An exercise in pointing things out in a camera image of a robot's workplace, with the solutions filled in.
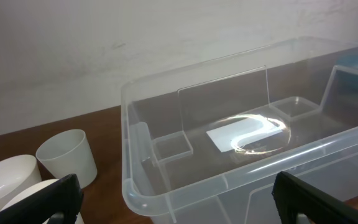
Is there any grey translucent cup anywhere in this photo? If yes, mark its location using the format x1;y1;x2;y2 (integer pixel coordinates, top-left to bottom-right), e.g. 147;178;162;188
35;129;98;189

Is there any white bowl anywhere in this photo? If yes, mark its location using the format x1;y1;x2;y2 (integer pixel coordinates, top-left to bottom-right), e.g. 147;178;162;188
0;154;42;210

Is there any white label in container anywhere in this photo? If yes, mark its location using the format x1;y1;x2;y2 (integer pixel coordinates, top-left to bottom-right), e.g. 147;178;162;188
206;114;287;154

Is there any clear plastic storage container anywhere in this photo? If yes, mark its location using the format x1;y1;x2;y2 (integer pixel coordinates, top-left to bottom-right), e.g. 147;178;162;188
121;37;358;223

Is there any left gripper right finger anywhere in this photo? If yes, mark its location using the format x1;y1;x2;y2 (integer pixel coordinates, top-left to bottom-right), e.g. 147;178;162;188
272;172;358;224

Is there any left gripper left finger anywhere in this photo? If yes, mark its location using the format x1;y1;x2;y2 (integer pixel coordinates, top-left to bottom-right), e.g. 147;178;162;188
0;173;85;224

